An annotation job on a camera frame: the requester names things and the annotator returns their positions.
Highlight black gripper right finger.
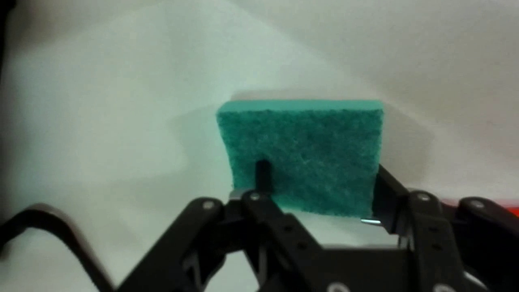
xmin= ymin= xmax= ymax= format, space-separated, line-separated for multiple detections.
xmin=373 ymin=165 xmax=519 ymax=292

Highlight green sponge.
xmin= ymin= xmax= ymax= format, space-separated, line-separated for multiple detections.
xmin=216 ymin=100 xmax=385 ymax=217

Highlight black cable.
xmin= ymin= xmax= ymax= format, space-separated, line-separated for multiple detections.
xmin=0 ymin=202 xmax=117 ymax=292

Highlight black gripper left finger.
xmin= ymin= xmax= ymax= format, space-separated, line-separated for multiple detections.
xmin=117 ymin=160 xmax=325 ymax=292

